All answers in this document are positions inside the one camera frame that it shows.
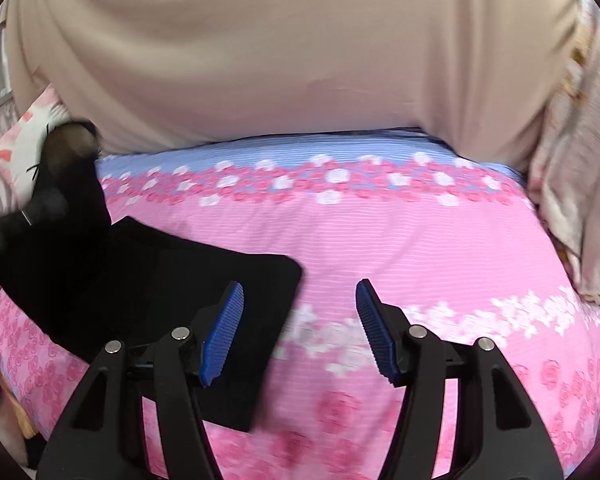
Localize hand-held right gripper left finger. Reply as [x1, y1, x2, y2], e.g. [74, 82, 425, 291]
[36, 281, 245, 480]

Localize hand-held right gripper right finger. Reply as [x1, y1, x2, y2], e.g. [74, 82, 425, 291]
[355, 278, 564, 480]

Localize black pants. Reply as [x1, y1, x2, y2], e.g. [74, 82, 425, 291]
[0, 119, 305, 433]

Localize cartoon print pillow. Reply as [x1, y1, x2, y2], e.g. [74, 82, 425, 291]
[0, 84, 77, 207]

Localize pink floral bed sheet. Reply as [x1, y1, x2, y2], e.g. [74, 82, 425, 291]
[0, 129, 600, 480]

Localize pale floral fleece blanket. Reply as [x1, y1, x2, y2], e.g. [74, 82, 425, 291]
[526, 0, 600, 307]

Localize beige blanket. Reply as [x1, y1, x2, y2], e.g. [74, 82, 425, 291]
[5, 0, 583, 172]

